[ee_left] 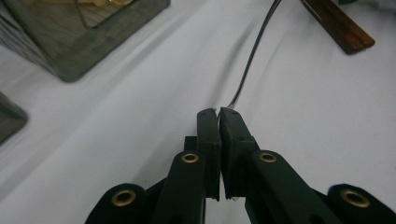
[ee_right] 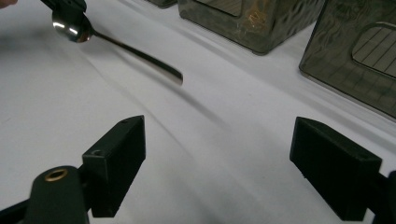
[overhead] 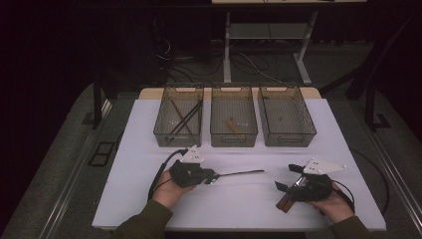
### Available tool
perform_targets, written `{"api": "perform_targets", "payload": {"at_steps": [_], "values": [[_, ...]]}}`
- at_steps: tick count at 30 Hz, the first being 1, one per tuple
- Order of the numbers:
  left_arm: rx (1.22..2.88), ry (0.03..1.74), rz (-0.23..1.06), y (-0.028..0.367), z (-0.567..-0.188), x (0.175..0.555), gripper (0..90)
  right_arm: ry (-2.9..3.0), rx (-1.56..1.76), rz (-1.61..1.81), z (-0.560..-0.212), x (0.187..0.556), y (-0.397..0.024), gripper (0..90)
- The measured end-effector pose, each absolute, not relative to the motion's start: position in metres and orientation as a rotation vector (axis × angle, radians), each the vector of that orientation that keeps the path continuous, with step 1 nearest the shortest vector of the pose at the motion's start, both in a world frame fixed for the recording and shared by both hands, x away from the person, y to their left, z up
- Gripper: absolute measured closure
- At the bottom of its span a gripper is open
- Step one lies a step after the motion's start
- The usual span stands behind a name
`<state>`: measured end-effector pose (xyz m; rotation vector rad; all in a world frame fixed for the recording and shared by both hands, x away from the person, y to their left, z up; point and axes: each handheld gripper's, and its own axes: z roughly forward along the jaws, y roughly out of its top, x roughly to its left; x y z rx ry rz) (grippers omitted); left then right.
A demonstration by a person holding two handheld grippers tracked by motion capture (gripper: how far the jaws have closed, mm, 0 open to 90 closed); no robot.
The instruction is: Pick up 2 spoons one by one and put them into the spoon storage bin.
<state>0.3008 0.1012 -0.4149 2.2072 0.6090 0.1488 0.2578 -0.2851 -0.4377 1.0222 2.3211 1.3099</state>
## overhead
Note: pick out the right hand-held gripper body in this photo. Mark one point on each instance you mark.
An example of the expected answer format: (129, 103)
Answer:
(313, 189)

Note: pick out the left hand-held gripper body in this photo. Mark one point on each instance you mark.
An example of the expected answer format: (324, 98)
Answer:
(187, 174)

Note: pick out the translucent grey plastic bin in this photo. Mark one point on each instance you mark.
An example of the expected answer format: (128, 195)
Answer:
(166, 116)
(245, 106)
(285, 113)

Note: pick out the brown chopstick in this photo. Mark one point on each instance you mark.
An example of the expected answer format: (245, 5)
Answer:
(177, 111)

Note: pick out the person's left hand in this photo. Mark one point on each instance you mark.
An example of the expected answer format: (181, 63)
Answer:
(169, 194)

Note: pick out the person's right hand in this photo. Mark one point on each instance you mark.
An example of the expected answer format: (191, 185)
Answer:
(335, 205)

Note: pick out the white table mat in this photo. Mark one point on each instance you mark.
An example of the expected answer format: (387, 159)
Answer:
(232, 205)

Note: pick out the black metal stand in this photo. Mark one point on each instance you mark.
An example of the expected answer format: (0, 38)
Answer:
(371, 106)

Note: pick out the metal floor rail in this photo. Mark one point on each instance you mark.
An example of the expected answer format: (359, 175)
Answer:
(398, 179)
(66, 195)

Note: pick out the black rectangular floor frame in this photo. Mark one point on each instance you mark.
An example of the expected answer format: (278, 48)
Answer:
(102, 154)

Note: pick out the white desk with metal frame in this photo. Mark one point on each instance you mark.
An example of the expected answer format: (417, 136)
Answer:
(227, 49)

